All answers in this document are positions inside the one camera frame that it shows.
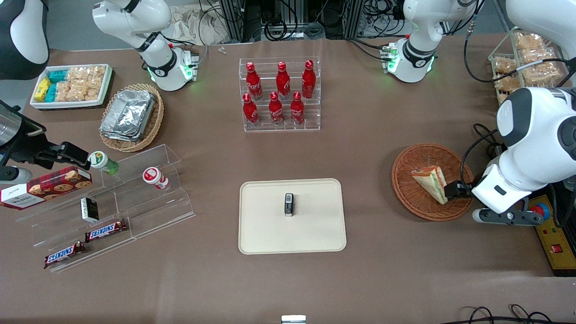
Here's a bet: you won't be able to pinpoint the brown round wicker basket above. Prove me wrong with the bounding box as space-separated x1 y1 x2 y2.
391 143 476 222

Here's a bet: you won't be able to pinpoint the Snickers chocolate bar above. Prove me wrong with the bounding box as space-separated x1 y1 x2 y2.
44 241 86 270
85 219 128 243

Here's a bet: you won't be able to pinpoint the black tangled cable bundle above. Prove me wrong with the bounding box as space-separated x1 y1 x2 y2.
360 0 406 37

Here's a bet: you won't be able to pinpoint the clear bag of crackers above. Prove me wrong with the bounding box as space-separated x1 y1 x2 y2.
54 81 72 103
85 76 103 101
522 62 562 87
513 31 546 51
67 66 107 82
492 57 519 75
67 79 89 102
495 74 523 94
517 47 555 64

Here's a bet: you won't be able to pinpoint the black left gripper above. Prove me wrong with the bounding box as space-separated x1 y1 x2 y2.
445 180 477 201

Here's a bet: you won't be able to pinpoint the red tartan cookie box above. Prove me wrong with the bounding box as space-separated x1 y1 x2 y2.
0 166 93 211

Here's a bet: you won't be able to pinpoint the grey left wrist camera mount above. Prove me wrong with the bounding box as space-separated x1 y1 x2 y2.
472 198 545 227

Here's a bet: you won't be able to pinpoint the beige plastic tray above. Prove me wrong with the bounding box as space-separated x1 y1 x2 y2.
238 179 347 255

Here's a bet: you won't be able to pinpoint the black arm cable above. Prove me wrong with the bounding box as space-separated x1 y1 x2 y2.
463 13 576 84

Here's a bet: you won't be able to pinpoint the yellow emergency stop box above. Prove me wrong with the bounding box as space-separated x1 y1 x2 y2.
531 194 576 276

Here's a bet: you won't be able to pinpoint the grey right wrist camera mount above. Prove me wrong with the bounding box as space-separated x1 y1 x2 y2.
0 166 33 185

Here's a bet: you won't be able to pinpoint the right base cables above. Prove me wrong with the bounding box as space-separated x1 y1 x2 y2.
169 38 210 69

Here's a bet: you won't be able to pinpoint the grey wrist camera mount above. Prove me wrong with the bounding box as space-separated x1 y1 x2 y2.
0 166 33 185
472 198 545 227

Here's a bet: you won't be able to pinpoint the green capped small bottle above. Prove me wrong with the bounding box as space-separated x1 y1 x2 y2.
89 151 120 176

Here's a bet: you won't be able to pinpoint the clear acrylic stepped shelf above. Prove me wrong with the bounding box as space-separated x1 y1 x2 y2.
16 144 196 274

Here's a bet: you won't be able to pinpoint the black cables at table edge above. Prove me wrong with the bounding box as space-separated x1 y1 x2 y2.
450 305 576 324

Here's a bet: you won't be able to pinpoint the clear acrylic bottle rack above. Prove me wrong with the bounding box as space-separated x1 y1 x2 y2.
239 57 321 133

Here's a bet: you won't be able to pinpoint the light oval wicker basket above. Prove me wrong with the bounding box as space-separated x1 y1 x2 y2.
99 83 165 153

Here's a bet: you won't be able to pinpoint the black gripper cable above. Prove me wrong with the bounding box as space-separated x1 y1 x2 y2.
459 124 502 183

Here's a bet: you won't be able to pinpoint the red cola bottle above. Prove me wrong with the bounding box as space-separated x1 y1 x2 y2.
301 60 317 99
246 62 264 100
269 91 284 126
243 93 260 128
275 62 291 100
290 91 306 126

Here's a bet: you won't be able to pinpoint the aluminium foil container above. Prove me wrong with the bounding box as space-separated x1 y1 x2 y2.
99 126 145 142
102 89 156 136

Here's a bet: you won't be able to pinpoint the black coiled cable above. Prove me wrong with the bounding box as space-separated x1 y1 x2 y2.
263 18 289 42

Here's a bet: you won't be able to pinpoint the white rectangular snack tray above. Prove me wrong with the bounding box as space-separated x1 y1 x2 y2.
30 64 113 110

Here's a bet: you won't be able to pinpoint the red capped small bottle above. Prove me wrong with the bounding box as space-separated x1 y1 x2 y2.
143 167 170 190

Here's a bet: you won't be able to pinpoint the small black white box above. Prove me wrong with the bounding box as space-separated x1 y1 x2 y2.
81 197 99 223

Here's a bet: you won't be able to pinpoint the yellow snack packet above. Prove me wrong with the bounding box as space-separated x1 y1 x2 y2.
34 78 52 102

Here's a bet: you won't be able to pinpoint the crumpled beige cloth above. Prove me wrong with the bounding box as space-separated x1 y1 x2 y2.
170 4 231 46

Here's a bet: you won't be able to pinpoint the black left base cables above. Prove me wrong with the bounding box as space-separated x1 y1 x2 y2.
346 38 393 62

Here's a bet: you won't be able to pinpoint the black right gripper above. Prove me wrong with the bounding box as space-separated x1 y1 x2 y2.
0 118 91 171

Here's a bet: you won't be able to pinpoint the silver metal cylinder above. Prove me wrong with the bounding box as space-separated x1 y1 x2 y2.
0 101 24 148

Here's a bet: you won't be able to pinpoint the white wire rack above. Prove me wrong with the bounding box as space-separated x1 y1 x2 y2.
488 26 573 107

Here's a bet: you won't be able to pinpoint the plastic triangle sandwich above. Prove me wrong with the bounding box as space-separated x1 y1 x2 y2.
411 166 449 206

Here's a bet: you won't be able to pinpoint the black aluminium frame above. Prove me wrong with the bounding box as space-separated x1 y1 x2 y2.
219 0 408 42

